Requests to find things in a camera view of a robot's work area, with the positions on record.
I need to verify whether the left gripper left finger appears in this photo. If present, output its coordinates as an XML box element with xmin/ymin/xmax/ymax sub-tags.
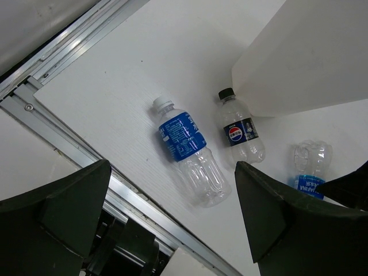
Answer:
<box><xmin>1</xmin><ymin>159</ymin><xmax>112</xmax><ymax>275</ymax></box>

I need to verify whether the Aquafina blue label bottle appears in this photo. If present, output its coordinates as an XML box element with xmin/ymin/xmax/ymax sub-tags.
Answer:
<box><xmin>293</xmin><ymin>140</ymin><xmax>333</xmax><ymax>200</ymax></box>

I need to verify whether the white octagonal plastic bin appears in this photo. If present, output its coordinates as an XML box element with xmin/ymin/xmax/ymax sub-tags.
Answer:
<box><xmin>232</xmin><ymin>1</ymin><xmax>367</xmax><ymax>117</ymax></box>

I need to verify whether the aluminium frame rail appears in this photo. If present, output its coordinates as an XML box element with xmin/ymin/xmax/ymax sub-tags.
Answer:
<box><xmin>1</xmin><ymin>1</ymin><xmax>238</xmax><ymax>275</ymax></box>

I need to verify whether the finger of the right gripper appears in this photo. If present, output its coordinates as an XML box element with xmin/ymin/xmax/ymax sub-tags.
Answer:
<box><xmin>316</xmin><ymin>162</ymin><xmax>368</xmax><ymax>210</ymax></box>

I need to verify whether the blue label white cap bottle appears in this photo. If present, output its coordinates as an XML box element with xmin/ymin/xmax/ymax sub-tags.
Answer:
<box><xmin>152</xmin><ymin>96</ymin><xmax>232</xmax><ymax>208</ymax></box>

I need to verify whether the Pepsi black cap bottle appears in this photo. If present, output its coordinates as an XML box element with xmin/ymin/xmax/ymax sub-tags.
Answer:
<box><xmin>218</xmin><ymin>87</ymin><xmax>266</xmax><ymax>164</ymax></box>

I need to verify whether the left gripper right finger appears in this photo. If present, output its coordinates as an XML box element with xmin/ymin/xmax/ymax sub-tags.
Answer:
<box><xmin>235</xmin><ymin>162</ymin><xmax>367</xmax><ymax>275</ymax></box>

